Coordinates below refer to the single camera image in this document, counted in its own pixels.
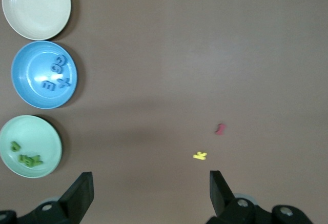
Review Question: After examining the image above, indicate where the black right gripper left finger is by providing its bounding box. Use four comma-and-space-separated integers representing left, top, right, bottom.
0, 172, 94, 224

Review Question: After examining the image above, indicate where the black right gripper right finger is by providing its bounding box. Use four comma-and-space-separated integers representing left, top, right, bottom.
208, 170, 312, 224

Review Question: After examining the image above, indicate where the green foam letter N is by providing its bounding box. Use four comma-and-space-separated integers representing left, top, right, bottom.
25, 155, 36, 169

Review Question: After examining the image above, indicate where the blue foam letter X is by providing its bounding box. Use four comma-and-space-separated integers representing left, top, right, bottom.
56, 77, 72, 89

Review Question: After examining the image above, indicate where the blue foam letter E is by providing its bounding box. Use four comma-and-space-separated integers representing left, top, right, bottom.
42, 79, 56, 92

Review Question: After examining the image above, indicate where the red foam letter I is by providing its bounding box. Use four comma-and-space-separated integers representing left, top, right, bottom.
214, 123, 227, 135

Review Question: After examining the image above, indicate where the pale green plate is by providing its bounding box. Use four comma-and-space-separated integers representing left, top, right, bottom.
0, 115, 63, 179

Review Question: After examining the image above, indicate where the blue plate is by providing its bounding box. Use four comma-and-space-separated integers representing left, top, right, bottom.
11, 40, 78, 109

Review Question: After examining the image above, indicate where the beige plate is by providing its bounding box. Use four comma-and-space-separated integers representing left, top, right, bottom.
2, 0, 72, 41

